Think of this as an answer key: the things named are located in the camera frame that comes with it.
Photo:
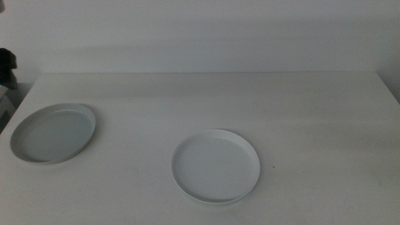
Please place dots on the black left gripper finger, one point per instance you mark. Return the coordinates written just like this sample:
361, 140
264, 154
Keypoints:
7, 79

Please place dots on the grey shallow bowl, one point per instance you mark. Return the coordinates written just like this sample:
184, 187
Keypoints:
53, 134

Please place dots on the white shallow bowl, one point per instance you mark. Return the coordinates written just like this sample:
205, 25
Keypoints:
215, 165

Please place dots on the pale green shallow bowl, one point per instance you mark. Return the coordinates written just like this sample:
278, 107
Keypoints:
215, 204

